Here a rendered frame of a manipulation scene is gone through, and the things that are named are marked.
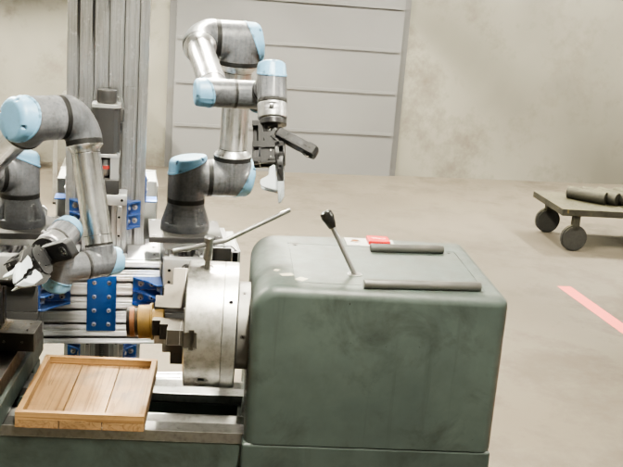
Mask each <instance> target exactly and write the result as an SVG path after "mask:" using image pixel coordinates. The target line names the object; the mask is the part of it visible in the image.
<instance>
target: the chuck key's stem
mask: <svg viewBox="0 0 623 467"><path fill-rule="evenodd" d="M213 238H214V237H213V236H212V235H210V234H207V235H205V239H204V243H206V245H207V247H204V255H203V259H204V260H205V267H204V269H205V270H209V269H210V261H211V260H212V252H213Z"/></svg>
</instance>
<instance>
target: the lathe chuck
mask: <svg viewBox="0 0 623 467"><path fill-rule="evenodd" d="M202 266H205V260H192V259H191V260H190V262H189V267H188V274H187V284H186V295H185V307H184V333H188V332H189V330H194V331H195V333H196V334H197V345H196V348H194V350H188V347H183V362H182V382H183V386H204V387H219V385H220V367H221V349H222V332H223V300H224V284H225V268H226V261H211V262H210V266H211V267H213V268H214V270H212V271H202V270H201V269H200V267H202ZM196 377H205V378H207V379H208V381H207V382H205V383H198V382H196V381H195V380H194V379H195V378H196Z"/></svg>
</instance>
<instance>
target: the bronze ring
mask: <svg viewBox="0 0 623 467"><path fill-rule="evenodd" d="M154 317H161V318H165V309H154V304H153V303H150V305H138V308H136V307H128V308H127V310H126V334H127V336H128V337H129V336H130V337H136V336H137V335H138V338H150V339H151V340H154V335H152V321H153V318H154Z"/></svg>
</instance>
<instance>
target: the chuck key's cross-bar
mask: <svg viewBox="0 0 623 467"><path fill-rule="evenodd" d="M289 212H291V209H290V208H287V209H285V210H283V211H281V212H278V213H276V214H274V215H273V216H271V217H269V218H267V219H265V220H263V221H259V222H257V223H255V224H253V225H251V226H249V227H248V228H246V229H244V230H241V231H239V232H237V233H234V234H232V235H230V236H228V237H226V238H224V239H219V240H214V241H213V245H214V246H217V245H221V244H225V243H227V242H229V241H232V240H234V239H236V238H237V237H239V236H241V235H243V234H246V233H248V232H250V231H253V230H255V229H257V228H259V227H261V226H262V225H264V224H266V223H268V222H270V221H274V220H276V219H278V218H280V217H282V216H284V215H286V214H287V213H289ZM203 247H207V245H206V243H201V244H196V245H191V246H183V247H178V248H174V249H172V250H171V253H172V254H176V253H181V252H185V251H190V250H195V249H199V248H203Z"/></svg>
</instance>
